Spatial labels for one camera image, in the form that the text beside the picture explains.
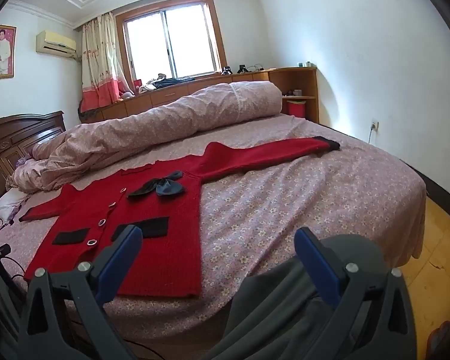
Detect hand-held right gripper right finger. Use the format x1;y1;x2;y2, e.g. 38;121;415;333
293;227;417;360

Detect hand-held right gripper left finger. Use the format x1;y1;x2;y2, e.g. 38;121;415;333
18;224;145;360

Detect red knitted cardigan sweater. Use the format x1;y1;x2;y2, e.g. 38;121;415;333
19;137;341;300

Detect dark clothes pile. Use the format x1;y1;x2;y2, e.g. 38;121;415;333
154;76;197;89

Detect white pink pillow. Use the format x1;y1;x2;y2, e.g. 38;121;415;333
0;187;27;226

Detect person's grey trousers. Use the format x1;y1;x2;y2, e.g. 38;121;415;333
210;234;409;360

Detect bed with pink floral sheet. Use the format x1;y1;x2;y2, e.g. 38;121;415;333
0;114;428;360

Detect dark wooden headboard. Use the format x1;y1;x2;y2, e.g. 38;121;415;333
0;110;66;211

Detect pink floral duvet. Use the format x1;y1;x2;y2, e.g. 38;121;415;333
5;81;284;195

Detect red bin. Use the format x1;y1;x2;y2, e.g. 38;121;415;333
287;99;307;119

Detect long wooden window cabinet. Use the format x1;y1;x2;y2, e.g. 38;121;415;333
79;69;282;122

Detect wooden corner shelf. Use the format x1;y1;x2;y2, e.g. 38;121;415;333
266;67;319;124

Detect cream and pink curtain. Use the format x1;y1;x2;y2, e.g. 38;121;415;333
79;12;130;115

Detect wooden framed window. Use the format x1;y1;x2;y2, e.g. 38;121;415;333
114;0;229;83

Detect black cable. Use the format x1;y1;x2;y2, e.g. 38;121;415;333
0;225;169;351

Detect cream wall air conditioner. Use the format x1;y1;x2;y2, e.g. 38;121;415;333
35;30;77;59

